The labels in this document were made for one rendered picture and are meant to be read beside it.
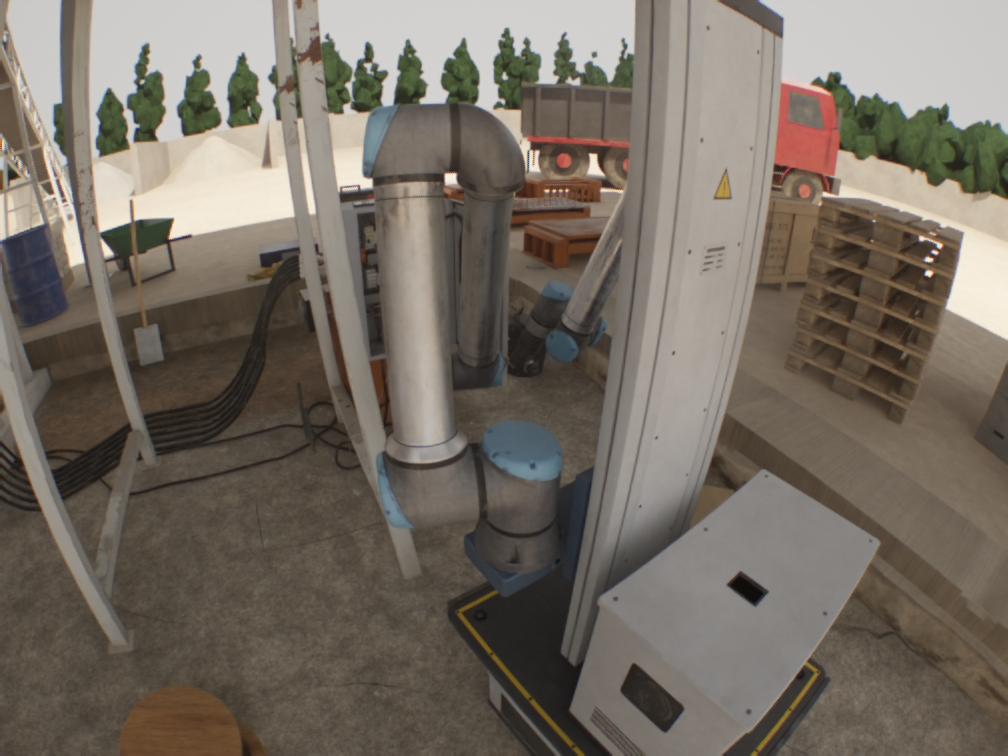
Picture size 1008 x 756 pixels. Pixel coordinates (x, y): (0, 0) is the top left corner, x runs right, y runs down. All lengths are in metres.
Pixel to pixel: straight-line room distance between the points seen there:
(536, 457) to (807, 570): 0.57
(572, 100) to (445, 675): 9.42
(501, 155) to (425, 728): 1.51
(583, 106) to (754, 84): 9.18
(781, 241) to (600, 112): 6.23
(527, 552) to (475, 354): 0.43
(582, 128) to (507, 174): 9.20
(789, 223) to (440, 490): 3.98
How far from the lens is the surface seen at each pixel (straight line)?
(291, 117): 2.34
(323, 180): 1.43
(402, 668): 1.73
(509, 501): 0.89
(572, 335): 1.26
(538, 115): 9.92
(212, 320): 4.27
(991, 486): 2.89
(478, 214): 0.84
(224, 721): 1.54
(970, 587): 2.20
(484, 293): 0.94
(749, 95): 0.85
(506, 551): 0.99
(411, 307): 0.76
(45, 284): 5.46
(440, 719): 1.64
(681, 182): 0.69
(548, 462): 0.87
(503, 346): 1.67
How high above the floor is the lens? 1.52
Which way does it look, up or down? 29 degrees down
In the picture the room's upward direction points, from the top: 1 degrees clockwise
